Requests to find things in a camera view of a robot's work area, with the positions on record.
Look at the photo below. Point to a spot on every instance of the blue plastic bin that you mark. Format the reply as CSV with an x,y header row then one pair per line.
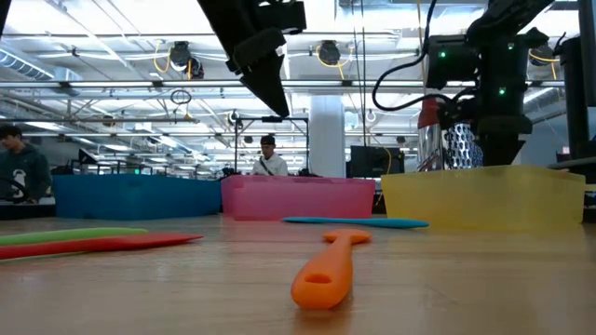
x,y
135,197

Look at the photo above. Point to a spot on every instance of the pink plastic bin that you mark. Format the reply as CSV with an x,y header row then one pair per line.
x,y
298,197

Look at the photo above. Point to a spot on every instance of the person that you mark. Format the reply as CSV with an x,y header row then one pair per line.
x,y
270,164
23,167

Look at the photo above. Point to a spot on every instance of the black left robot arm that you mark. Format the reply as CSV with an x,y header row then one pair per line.
x,y
4,14

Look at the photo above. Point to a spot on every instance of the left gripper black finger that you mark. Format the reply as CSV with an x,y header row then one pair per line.
x,y
272,84

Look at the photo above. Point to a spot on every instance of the orange silicone spoon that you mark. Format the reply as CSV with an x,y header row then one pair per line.
x,y
326,279

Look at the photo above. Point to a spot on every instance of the black background monitor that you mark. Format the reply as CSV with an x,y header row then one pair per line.
x,y
375,163

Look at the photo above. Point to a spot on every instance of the yellow plastic bin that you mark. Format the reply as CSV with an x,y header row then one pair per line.
x,y
484,200

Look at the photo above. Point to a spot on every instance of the teal silicone spatula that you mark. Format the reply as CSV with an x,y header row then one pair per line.
x,y
363,223

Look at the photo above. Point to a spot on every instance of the green silicone spatula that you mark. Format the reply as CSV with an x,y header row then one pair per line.
x,y
70,235

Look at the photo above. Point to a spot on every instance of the red silicone spatula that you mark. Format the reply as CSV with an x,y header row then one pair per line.
x,y
116,244

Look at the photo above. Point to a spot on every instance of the black background camera frame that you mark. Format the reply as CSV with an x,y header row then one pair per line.
x,y
298,119

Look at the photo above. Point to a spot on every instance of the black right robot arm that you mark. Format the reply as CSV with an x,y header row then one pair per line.
x,y
503,60

